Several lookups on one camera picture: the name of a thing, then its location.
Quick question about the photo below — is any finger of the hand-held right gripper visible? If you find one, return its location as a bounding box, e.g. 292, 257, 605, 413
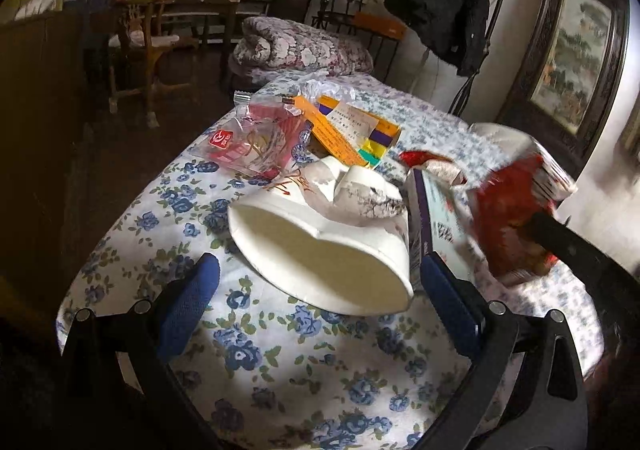
525, 211, 640, 316

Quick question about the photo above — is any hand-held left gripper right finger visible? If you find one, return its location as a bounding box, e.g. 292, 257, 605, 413
410, 253, 591, 450

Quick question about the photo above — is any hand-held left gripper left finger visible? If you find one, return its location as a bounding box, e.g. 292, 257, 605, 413
59, 253, 223, 450

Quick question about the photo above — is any white purple box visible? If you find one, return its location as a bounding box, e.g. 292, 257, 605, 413
406, 167, 482, 283

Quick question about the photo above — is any red snack packet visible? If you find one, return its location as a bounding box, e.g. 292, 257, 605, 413
467, 123, 578, 287

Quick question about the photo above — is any clear plastic bag red label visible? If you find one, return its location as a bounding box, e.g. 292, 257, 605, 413
205, 90, 313, 181

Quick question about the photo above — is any yellow purple box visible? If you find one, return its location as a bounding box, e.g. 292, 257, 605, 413
317, 95, 402, 167

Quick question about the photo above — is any orange box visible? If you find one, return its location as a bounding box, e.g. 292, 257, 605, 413
292, 96, 368, 167

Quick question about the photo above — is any blue floral bedsheet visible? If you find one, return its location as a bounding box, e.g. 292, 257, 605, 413
55, 73, 607, 450

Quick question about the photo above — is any red white wrapper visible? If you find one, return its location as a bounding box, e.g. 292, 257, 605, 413
399, 149, 467, 182

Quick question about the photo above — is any dark framed painting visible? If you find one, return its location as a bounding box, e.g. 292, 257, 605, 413
495, 0, 632, 181

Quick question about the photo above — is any metal coat stand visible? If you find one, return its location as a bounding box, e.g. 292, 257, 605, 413
447, 0, 525, 117

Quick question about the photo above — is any wooden cabinet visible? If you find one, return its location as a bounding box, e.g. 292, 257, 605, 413
0, 9, 92, 291

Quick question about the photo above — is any crumpled clear plastic bag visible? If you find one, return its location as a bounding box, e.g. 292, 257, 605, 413
297, 72, 357, 104

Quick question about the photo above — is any wooden chair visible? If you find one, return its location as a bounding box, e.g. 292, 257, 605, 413
107, 0, 201, 129

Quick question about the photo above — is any folded floral quilt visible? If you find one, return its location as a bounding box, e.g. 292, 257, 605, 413
227, 15, 376, 87

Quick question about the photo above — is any orange seat chair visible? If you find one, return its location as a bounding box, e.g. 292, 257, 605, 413
352, 12, 409, 82

